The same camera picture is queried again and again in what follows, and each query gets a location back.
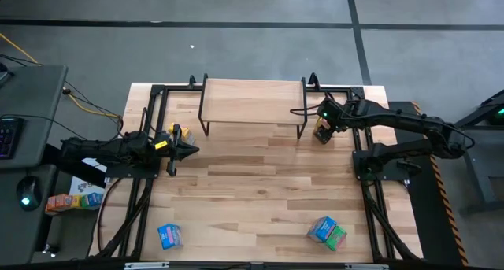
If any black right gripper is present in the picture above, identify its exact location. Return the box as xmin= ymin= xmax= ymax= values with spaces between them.
xmin=314 ymin=98 xmax=350 ymax=146

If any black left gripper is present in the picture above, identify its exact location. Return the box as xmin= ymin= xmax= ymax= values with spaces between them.
xmin=150 ymin=123 xmax=200 ymax=177

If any blue Rice Krispies box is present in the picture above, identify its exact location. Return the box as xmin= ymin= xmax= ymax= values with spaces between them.
xmin=157 ymin=223 xmax=184 ymax=250
xmin=306 ymin=216 xmax=339 ymax=243

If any green Apple Jacks box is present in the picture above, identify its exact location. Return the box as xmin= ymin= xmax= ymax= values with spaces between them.
xmin=324 ymin=224 xmax=348 ymax=252

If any wooden shelf with black legs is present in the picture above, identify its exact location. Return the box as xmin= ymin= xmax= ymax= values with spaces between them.
xmin=198 ymin=72 xmax=309 ymax=140

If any green and blue box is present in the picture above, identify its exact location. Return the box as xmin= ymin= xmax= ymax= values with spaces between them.
xmin=80 ymin=191 xmax=105 ymax=210

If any white printed sheet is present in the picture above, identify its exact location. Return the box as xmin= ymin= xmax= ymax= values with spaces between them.
xmin=69 ymin=175 xmax=107 ymax=197

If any black platform with hazard stripe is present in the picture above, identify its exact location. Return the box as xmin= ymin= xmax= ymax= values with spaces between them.
xmin=387 ymin=100 xmax=470 ymax=267

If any grey desk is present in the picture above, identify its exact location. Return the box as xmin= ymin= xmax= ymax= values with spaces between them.
xmin=0 ymin=64 xmax=69 ymax=264

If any black neighbouring robot stand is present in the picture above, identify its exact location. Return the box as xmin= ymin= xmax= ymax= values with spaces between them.
xmin=455 ymin=88 xmax=504 ymax=216

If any black computer mouse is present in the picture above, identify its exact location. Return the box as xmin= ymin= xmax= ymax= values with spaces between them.
xmin=16 ymin=176 xmax=43 ymax=212

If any black backlit keyboard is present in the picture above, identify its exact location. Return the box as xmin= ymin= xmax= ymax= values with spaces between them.
xmin=0 ymin=117 xmax=24 ymax=161

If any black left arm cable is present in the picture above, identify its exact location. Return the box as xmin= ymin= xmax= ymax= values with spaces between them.
xmin=138 ymin=106 xmax=159 ymax=138

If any yellow cable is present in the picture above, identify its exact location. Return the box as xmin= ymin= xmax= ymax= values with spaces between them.
xmin=0 ymin=32 xmax=121 ymax=120

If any silver metal bracket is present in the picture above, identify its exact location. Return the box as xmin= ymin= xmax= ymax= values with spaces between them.
xmin=344 ymin=263 xmax=390 ymax=270
xmin=124 ymin=261 xmax=170 ymax=270

